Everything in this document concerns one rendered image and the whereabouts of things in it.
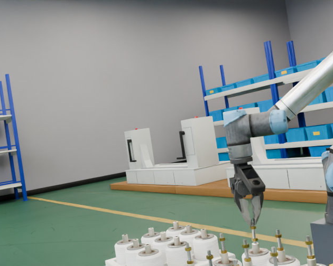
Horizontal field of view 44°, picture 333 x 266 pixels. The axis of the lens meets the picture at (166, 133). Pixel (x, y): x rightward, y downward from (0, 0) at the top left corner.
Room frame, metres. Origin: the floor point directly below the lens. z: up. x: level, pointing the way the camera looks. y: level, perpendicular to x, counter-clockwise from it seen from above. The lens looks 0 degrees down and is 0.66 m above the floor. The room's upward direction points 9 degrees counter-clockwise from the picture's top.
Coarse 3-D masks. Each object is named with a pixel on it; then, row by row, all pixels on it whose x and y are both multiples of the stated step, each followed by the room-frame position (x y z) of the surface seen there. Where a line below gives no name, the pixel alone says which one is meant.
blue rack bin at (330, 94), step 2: (328, 88) 5.92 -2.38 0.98; (330, 88) 5.89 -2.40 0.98; (332, 88) 5.87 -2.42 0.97; (326, 90) 5.96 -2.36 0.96; (328, 90) 5.93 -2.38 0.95; (330, 90) 5.90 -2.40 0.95; (332, 90) 5.88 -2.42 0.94; (326, 92) 5.96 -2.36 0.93; (328, 92) 5.94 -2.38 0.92; (330, 92) 5.91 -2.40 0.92; (332, 92) 5.88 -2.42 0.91; (326, 94) 5.97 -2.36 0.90; (328, 94) 5.94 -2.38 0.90; (330, 94) 5.91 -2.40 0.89; (332, 94) 5.89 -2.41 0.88; (326, 96) 5.97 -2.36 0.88; (328, 96) 5.95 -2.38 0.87; (330, 96) 5.92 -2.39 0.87; (332, 96) 5.89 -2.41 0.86; (328, 98) 5.95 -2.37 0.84; (330, 98) 5.92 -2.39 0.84; (332, 98) 5.90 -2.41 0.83; (328, 100) 5.96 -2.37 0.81; (330, 100) 5.93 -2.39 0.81; (332, 100) 5.90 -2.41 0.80
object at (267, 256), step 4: (244, 256) 1.29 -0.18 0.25; (252, 256) 1.28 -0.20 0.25; (256, 256) 1.27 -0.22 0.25; (260, 256) 1.27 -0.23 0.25; (264, 256) 1.27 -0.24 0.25; (268, 256) 1.27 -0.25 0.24; (272, 256) 1.29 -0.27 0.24; (252, 260) 1.27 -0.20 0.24; (256, 260) 1.26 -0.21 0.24; (260, 260) 1.26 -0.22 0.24; (264, 260) 1.26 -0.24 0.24; (256, 264) 1.26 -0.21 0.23; (260, 264) 1.26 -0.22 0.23; (264, 264) 1.26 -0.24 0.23
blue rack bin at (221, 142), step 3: (216, 138) 8.14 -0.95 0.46; (219, 138) 8.06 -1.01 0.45; (222, 138) 8.00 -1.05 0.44; (225, 138) 7.93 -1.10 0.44; (216, 141) 8.16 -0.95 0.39; (219, 141) 8.08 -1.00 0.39; (222, 141) 8.03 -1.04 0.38; (225, 141) 7.95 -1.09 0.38; (219, 144) 8.10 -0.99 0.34; (222, 144) 8.04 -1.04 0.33; (225, 144) 7.97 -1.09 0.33; (219, 147) 8.12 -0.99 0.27; (222, 147) 8.05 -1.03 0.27; (225, 147) 7.98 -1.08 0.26
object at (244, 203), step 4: (240, 200) 1.29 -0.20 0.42; (244, 200) 1.29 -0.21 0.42; (240, 204) 1.29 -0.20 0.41; (244, 204) 1.29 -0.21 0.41; (244, 208) 1.29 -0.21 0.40; (240, 212) 1.30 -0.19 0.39; (244, 212) 1.29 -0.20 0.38; (248, 212) 1.30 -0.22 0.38; (244, 216) 1.29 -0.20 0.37; (248, 216) 1.29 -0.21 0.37; (248, 220) 1.30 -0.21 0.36; (248, 224) 1.30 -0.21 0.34
